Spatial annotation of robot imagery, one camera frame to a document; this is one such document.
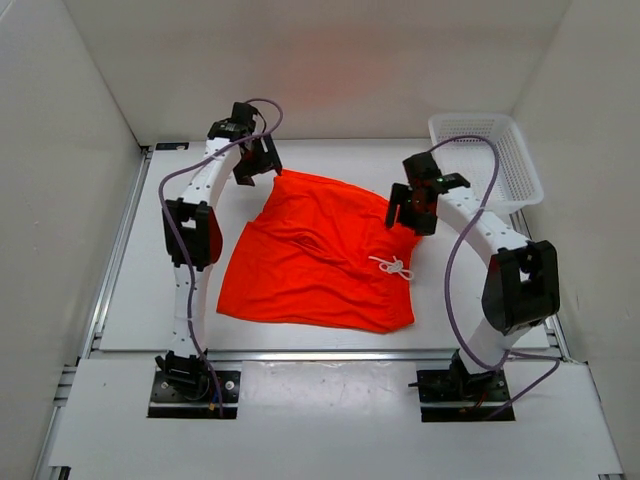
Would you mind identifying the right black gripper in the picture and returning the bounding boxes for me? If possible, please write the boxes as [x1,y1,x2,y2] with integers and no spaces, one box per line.
[385,183,438,238]

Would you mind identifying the orange shorts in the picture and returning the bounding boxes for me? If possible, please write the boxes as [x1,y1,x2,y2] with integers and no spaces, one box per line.
[216,170,420,334]

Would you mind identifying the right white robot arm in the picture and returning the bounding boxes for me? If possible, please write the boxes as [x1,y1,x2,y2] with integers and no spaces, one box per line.
[385,152,560,400]

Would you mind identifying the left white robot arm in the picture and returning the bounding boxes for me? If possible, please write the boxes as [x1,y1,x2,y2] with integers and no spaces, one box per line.
[156,98,284,406]

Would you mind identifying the white plastic basket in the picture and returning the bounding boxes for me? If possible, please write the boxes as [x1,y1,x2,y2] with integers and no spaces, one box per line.
[428,113,544,215]

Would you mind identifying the black label sticker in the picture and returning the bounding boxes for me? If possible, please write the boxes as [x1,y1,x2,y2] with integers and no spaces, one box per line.
[154,142,190,151]

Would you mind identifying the front aluminium rail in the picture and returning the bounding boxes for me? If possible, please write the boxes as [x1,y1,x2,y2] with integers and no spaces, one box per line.
[208,349,455,362]

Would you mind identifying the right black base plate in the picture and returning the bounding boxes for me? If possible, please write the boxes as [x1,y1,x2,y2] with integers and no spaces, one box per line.
[408,370,516,423]

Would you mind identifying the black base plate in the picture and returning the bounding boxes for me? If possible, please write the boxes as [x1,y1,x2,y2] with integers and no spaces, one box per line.
[147,369,241,420]
[408,370,516,423]

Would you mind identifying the right aluminium frame rail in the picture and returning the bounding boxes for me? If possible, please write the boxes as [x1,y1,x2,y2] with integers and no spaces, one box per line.
[519,209,626,476]

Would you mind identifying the aluminium frame rail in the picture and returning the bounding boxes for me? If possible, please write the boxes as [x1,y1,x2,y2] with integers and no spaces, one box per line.
[519,209,626,476]
[31,145,154,479]

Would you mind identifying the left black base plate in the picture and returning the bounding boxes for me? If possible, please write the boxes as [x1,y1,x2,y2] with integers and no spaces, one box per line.
[147,369,241,420]

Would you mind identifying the left aluminium frame rail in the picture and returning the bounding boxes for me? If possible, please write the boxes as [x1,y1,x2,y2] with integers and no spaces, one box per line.
[31,145,154,479]

